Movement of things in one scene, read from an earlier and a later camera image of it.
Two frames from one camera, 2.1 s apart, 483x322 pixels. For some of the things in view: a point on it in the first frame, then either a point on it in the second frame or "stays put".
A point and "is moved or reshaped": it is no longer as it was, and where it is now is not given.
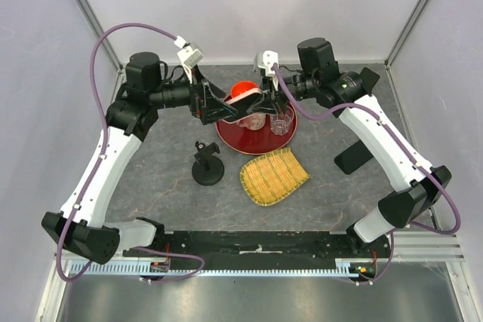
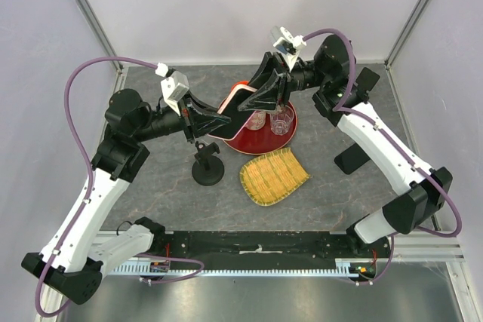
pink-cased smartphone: x=247 y=98 is moved or reshaped
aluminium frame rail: x=424 y=246 stays put
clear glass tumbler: x=280 y=122 stays put
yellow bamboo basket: x=272 y=176 stays put
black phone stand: x=208 y=168 stays put
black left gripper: x=204 y=98 to x=193 y=119
